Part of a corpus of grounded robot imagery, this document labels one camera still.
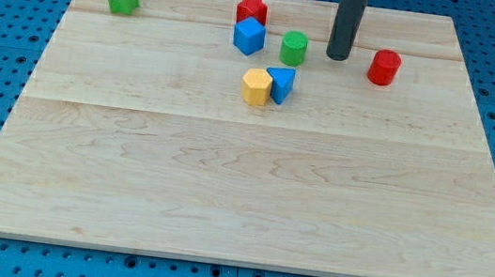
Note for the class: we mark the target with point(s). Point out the blue cube block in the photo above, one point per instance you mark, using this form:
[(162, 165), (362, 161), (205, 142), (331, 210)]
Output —
[(249, 35)]

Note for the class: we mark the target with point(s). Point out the light wooden board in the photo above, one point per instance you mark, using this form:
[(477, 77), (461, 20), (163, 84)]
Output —
[(132, 136)]

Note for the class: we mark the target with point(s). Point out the yellow hexagon block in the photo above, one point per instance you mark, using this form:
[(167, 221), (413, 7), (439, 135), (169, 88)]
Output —
[(256, 87)]

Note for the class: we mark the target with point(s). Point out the blue triangle block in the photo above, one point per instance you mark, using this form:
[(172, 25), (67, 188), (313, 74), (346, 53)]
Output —
[(282, 83)]

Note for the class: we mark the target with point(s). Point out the green cylinder block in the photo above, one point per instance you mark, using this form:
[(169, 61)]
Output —
[(293, 48)]

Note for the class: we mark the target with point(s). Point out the red star block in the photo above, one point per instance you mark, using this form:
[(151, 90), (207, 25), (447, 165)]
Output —
[(252, 8)]

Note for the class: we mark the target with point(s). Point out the red cylinder block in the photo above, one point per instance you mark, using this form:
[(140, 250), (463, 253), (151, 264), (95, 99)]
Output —
[(384, 67)]

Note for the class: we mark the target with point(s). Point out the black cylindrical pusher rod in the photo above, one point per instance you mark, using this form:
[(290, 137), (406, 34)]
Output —
[(345, 26)]

